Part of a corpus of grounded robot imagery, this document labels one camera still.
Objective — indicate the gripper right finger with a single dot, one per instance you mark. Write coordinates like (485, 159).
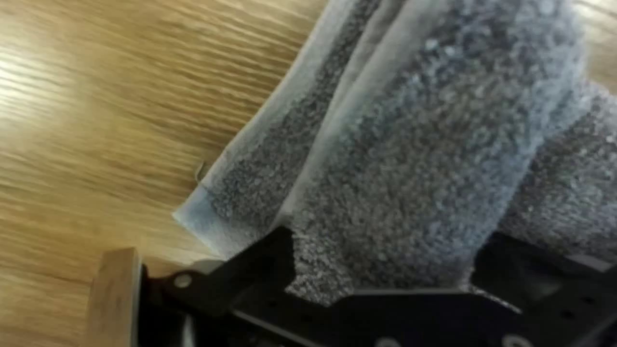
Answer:
(569, 294)

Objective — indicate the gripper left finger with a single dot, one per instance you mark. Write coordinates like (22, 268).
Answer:
(226, 294)

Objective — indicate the grey terry cloth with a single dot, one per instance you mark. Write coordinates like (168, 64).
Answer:
(414, 159)

